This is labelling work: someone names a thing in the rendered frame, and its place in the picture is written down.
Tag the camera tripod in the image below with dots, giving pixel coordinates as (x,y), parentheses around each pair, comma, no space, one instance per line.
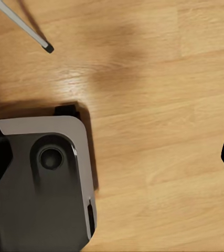
(10,13)

